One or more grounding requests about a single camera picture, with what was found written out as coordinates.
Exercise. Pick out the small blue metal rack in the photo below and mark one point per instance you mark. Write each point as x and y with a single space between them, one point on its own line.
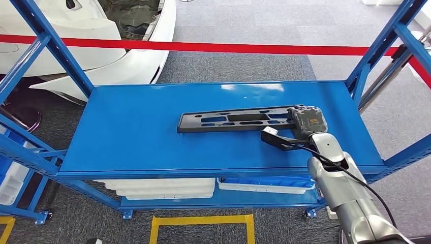
20 212

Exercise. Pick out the long black plastic part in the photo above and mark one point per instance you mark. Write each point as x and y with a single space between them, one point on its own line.
188 123

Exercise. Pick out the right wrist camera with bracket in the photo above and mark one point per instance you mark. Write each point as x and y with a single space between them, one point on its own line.
279 141

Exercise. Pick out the chrome barrier stanchion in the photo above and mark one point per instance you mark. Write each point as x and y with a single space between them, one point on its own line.
377 87
20 121

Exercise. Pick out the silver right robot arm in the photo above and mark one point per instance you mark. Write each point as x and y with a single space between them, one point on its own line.
343 188

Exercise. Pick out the clear floor socket box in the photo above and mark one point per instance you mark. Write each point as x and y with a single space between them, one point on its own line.
331 212

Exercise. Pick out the large blue metal shelf rack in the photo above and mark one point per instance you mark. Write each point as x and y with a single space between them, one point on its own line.
134 134

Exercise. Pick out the white car body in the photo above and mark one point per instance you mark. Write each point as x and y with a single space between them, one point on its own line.
67 40

